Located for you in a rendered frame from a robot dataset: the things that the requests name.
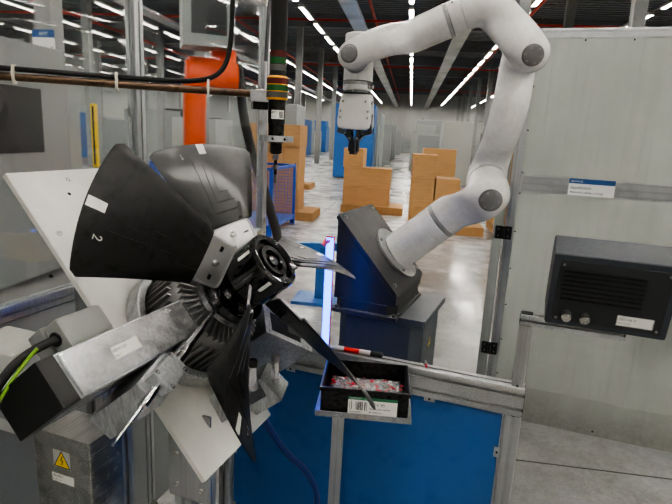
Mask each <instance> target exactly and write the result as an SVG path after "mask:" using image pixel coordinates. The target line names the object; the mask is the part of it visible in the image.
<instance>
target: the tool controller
mask: <svg viewBox="0 0 672 504"><path fill-rule="evenodd" d="M671 318H672V247H668V246H658V245H649V244H639V243H629V242H620V241H610V240H601V239H591V238H581V237H572V236H562V235H556V236H555V240H554V246H553V252H552V259H551V265H550V271H549V277H548V284H547V290H546V296H545V312H544V320H545V322H549V323H555V324H562V325H568V326H574V327H581V328H587V329H594V330H600V331H606V332H613V333H619V334H626V335H632V336H639V337H645V338H651V339H658V340H665V338H666V335H667V332H668V328H669V325H670V321H671Z"/></svg>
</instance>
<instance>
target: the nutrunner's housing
mask: <svg viewBox="0 0 672 504"><path fill-rule="evenodd" d="M267 100H268V124H269V126H268V135H271V136H284V124H285V113H286V100H276V99H267ZM269 143H270V151H269V152H270V153H271V154H281V153H282V152H281V151H282V150H281V149H282V148H281V147H282V143H283V142H269Z"/></svg>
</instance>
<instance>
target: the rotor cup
mask: <svg viewBox="0 0 672 504"><path fill-rule="evenodd" d="M248 250H249V254H248V255H246V256H245V257H244V258H242V259H241V260H240V261H238V258H239V257H240V256H241V255H243V254H244V253H245V252H247V251H248ZM270 256H274V257H275V258H276V259H277V261H278V264H277V265H274V264H273V263H272V262H271V261H270ZM295 278H296V273H295V268H294V265H293V262H292V260H291V258H290V256H289V255H288V253H287V252H286V251H285V249H284V248H283V247H282V246H281V245H280V244H279V243H278V242H277V241H275V240H274V239H272V238H271V237H269V236H266V235H262V234H260V235H256V236H254V237H252V238H251V239H250V240H249V241H247V242H246V243H245V244H244V245H242V246H241V247H240V248H239V249H237V250H236V252H235V254H234V256H233V258H232V260H231V262H230V265H229V267H228V269H227V271H226V273H225V275H224V277H223V279H222V282H221V284H220V285H219V287H218V288H217V289H215V288H212V287H209V286H206V285H204V288H205V291H206V294H207V296H208V298H209V300H210V301H211V303H212V304H213V305H214V307H215V308H216V309H217V310H218V311H219V312H220V313H221V314H222V315H223V316H225V317H226V318H228V319H229V320H231V321H234V322H236V323H239V322H240V320H241V318H242V316H238V308H239V307H244V306H245V298H246V289H247V282H249V285H251V286H252V291H251V299H253V304H251V305H250V307H251V309H253V310H254V313H253V319H252V321H253V320H254V319H256V318H257V317H258V316H259V315H260V314H261V311H262V305H264V304H266V303H268V302H269V301H270V300H272V299H273V298H275V297H276V296H278V295H279V294H280V293H282V292H283V291H285V290H286V289H287V288H289V287H290V286H291V285H292V284H293V283H294V281H295ZM268 282H270V283H271V285H270V286H268V287H267V288H266V289H264V290H263V291H261V292H259V291H258V289H260V288H261V287H262V286H264V285H265V284H267V283H268Z"/></svg>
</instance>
